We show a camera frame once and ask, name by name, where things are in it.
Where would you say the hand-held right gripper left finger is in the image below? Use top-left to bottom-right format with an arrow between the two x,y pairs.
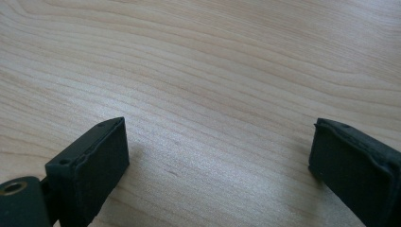
44,116 -> 131,227

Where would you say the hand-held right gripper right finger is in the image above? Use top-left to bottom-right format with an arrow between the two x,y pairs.
307,117 -> 401,227

